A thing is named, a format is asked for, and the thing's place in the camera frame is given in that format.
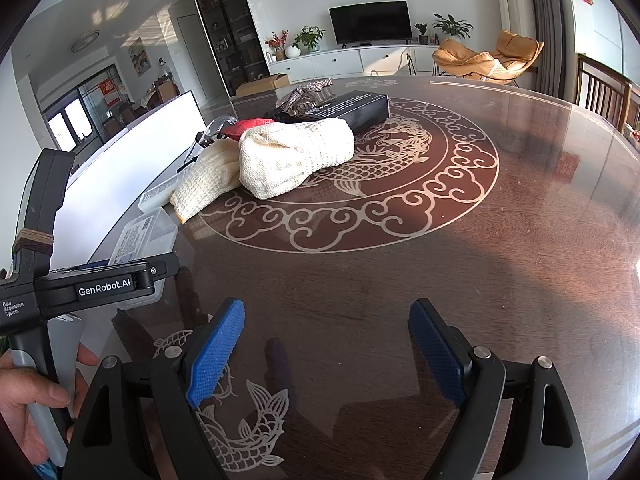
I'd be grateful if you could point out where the orange lounge chair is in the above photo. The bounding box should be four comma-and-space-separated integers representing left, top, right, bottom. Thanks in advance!
432, 30, 545, 86

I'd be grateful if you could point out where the green leafy potted plant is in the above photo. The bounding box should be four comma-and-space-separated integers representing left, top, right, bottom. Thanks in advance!
292, 26, 326, 53

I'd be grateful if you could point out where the white cardboard box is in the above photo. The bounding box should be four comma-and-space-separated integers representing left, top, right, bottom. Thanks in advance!
52, 90, 207, 266

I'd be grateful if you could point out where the dark glass display cabinet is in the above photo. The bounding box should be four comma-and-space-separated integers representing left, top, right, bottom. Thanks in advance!
189, 0, 271, 96

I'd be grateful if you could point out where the white television cabinet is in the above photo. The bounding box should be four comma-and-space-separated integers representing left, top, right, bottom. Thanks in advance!
267, 44, 441, 77

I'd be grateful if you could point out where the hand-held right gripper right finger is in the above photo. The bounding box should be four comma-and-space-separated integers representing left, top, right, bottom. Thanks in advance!
409, 298, 591, 480

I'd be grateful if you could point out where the red flower plant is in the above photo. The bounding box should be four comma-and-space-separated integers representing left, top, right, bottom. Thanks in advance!
265, 30, 291, 61

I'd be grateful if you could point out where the clear labelled plastic packet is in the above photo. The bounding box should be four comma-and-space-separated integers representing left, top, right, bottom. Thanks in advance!
109, 207, 178, 267

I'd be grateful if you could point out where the black printed carton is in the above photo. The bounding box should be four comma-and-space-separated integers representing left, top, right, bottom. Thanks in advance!
304, 90, 391, 133

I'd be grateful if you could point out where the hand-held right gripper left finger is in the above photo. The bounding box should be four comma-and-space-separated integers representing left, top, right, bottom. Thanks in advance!
62, 297, 246, 480

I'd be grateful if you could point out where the black flat television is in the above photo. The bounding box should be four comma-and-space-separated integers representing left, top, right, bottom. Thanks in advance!
328, 1, 412, 46

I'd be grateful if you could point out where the wooden slatted chair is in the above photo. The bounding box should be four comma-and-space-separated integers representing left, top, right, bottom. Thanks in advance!
575, 52, 633, 133

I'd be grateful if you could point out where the grey curtain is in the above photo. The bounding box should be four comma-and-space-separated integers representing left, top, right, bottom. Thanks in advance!
492, 0, 566, 96

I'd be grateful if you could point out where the brown cardboard carton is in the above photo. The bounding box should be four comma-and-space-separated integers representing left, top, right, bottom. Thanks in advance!
235, 73, 291, 97

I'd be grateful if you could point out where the silver glitter hair accessory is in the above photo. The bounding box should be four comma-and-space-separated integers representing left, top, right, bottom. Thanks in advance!
277, 77, 335, 111

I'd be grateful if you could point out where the round ceiling lamp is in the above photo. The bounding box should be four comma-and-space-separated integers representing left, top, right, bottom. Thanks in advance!
71, 31, 101, 54

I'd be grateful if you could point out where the large broadleaf potted plant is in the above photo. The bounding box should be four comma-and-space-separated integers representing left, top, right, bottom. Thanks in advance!
432, 12, 473, 41

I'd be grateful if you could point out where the red door poster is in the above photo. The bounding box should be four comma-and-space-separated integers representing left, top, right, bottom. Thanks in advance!
100, 79, 122, 107

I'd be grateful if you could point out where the brown cord wrap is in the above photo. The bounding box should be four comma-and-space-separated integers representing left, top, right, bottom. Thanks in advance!
12, 229, 55, 254

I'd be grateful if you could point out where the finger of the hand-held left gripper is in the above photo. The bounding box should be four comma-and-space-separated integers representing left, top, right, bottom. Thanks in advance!
107, 253, 181, 301

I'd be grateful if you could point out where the cream knitted glove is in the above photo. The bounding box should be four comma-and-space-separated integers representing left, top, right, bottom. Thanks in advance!
169, 140, 242, 224
238, 117, 354, 199

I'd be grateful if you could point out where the red foil packet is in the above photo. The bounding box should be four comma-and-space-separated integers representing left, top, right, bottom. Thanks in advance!
220, 118, 275, 142

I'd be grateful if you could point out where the framed wall painting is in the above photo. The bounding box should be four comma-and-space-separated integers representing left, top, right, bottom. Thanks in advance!
128, 37, 151, 77

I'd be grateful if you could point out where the wooden dining table set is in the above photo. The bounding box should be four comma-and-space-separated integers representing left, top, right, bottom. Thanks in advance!
132, 74, 181, 111

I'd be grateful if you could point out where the person's left hand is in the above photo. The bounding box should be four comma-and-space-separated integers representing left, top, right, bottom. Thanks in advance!
0, 342, 101, 467

